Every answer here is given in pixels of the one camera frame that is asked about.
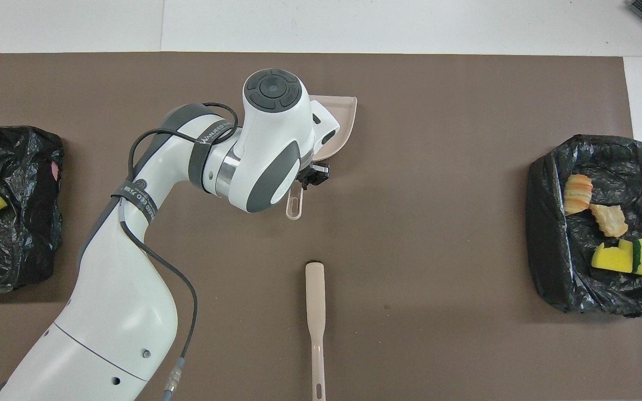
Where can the orange striped bread piece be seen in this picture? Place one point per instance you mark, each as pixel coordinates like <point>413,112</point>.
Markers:
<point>577,195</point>

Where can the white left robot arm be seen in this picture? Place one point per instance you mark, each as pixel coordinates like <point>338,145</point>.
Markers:
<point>131,289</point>

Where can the pale bread crust chunk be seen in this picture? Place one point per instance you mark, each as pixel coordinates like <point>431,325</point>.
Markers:
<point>609,220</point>

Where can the brown paper table mat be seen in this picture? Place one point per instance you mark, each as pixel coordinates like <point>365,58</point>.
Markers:
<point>410,334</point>

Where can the black bag-lined bin pink spot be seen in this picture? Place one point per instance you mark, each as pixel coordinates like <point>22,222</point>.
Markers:
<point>25,234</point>

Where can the beige brush black bristles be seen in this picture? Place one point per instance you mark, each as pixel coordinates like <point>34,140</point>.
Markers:
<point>315,301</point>

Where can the yellow notched sponge piece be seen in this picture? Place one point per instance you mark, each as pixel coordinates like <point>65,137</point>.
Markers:
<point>611,257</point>

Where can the beige plastic dustpan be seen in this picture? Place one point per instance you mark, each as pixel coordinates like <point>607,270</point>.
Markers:
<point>339,125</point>

